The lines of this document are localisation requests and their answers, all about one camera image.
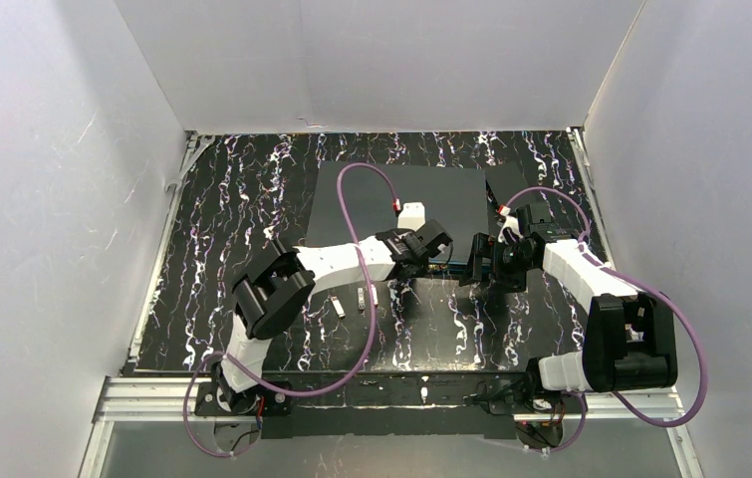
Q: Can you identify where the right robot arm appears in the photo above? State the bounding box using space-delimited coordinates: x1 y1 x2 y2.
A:
459 205 677 392

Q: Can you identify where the small black network switch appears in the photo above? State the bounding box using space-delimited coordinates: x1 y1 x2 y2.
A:
483 162 529 222

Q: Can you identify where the metal wrench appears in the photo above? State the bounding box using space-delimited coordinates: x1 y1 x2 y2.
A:
164 132 215 192

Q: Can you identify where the purple cable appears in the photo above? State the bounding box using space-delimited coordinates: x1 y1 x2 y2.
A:
498 186 709 456
182 162 404 460

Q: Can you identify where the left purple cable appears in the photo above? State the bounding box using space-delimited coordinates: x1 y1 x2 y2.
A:
182 162 404 460

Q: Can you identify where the small silver plug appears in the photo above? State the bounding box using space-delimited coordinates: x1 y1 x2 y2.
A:
357 288 367 313
331 296 346 320

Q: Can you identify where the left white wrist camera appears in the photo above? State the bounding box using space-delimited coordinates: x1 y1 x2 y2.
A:
396 202 426 231

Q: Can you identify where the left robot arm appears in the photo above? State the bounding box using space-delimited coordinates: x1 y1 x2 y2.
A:
215 220 453 396

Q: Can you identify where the large teal network switch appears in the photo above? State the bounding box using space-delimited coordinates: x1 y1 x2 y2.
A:
306 160 490 275

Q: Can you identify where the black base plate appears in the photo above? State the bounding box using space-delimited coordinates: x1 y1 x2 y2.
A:
187 370 584 445

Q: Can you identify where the aluminium front rail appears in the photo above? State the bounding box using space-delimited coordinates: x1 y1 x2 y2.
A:
92 373 688 424

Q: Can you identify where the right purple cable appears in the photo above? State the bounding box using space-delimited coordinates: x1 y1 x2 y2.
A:
498 186 709 456

